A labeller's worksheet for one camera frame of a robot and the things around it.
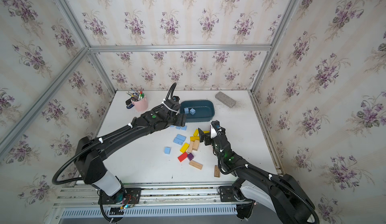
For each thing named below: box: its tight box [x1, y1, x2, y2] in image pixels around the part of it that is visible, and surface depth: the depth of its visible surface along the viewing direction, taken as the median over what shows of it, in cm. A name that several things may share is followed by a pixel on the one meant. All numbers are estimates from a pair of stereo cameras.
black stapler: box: [125, 98, 135, 109], surface depth 110 cm
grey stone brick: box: [215, 91, 237, 108], surface depth 114 cm
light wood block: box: [188, 160, 204, 170], surface depth 85 cm
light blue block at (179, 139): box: [172, 133, 187, 146], surface depth 95 cm
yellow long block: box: [179, 142, 190, 154], surface depth 91 cm
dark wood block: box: [214, 164, 221, 178], surface depth 82 cm
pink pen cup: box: [131, 95, 149, 112], surface depth 106 cm
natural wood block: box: [186, 139, 200, 154], surface depth 91 cm
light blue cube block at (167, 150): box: [163, 146, 172, 155], surface depth 90 cm
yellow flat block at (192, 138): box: [189, 136, 201, 142], surface depth 95 cm
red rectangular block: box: [177, 151, 188, 163], surface depth 88 cm
